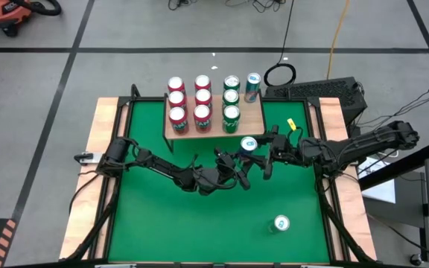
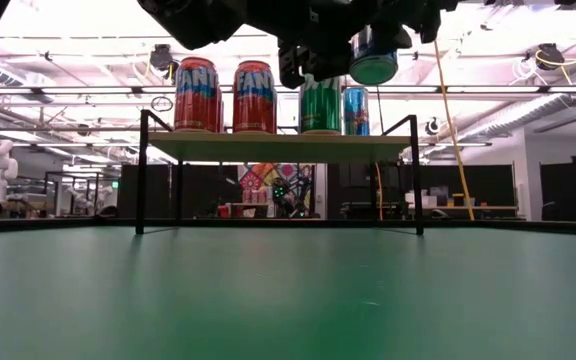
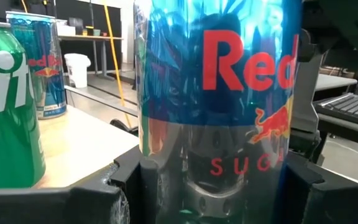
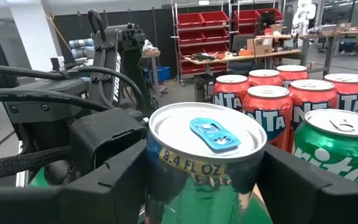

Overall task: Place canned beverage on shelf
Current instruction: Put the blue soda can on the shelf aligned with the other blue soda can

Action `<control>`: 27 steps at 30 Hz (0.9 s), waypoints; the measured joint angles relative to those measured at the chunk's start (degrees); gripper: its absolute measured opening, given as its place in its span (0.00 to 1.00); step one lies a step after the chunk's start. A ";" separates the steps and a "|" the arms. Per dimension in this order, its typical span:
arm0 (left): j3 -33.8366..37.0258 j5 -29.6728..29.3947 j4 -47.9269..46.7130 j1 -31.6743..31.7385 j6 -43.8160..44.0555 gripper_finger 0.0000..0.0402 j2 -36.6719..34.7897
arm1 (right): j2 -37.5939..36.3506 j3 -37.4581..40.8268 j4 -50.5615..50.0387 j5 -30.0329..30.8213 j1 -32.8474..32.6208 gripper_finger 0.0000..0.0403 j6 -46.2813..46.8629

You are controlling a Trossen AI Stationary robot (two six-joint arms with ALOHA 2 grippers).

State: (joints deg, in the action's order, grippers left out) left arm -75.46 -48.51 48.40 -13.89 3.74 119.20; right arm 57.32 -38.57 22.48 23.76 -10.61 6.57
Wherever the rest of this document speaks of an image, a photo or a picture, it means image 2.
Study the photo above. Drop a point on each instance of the red Fanta can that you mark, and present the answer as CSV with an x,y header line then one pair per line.
x,y
198,95
254,97

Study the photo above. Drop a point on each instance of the green Sprite can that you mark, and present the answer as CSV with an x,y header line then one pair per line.
x,y
320,107

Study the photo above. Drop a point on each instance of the black partition wall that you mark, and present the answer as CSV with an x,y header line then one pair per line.
x,y
203,190
488,182

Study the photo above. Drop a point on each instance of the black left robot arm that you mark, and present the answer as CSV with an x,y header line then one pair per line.
x,y
193,20

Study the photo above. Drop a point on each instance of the colourful wall mural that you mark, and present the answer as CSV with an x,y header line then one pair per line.
x,y
258,180

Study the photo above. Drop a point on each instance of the wooden workbench with boxes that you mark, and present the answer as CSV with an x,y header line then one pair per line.
x,y
463,206

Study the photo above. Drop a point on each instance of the wooden shelf with black legs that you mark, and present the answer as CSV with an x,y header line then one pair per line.
x,y
278,147

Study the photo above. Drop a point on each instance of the green table mat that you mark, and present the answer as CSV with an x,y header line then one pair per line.
x,y
288,295

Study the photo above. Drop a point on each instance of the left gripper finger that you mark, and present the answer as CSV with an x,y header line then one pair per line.
x,y
398,37

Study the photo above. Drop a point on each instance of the blue Red Bull can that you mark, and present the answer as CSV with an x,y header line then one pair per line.
x,y
356,112

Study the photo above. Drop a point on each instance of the black robot with green lights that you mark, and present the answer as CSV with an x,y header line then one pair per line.
x,y
288,195

